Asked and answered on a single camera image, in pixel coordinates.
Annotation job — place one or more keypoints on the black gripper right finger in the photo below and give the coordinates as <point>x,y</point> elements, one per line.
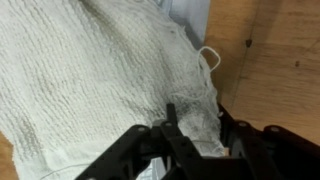
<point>273,153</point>

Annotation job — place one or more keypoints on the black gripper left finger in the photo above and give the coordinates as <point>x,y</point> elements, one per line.
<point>132,153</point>

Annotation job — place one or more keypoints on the white cloth towel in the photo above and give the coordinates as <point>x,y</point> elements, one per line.
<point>76,74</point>

